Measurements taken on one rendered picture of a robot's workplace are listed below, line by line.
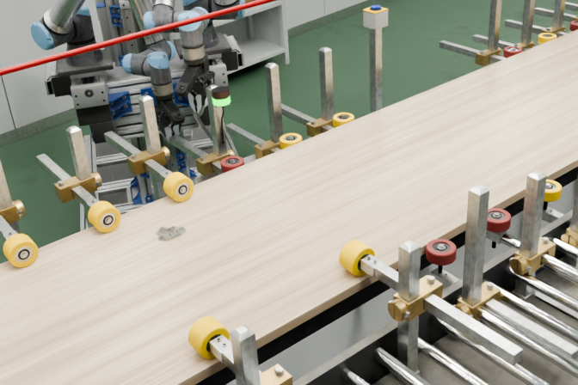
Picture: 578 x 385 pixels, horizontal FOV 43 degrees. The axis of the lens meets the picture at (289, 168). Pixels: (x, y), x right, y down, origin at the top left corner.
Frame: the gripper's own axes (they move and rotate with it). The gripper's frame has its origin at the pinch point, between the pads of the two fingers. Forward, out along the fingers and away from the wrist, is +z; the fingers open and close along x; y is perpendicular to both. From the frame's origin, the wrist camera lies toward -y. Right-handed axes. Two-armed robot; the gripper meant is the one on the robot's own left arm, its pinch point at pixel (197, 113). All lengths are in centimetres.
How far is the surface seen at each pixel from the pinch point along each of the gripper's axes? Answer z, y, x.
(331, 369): 17, -72, -93
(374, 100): 17, 69, -35
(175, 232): 10, -52, -32
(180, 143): 14.8, 1.4, 11.8
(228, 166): 10.2, -12.4, -21.2
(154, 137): -2.0, -24.3, -1.5
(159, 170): 4.7, -32.2, -9.2
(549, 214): 19, 17, -119
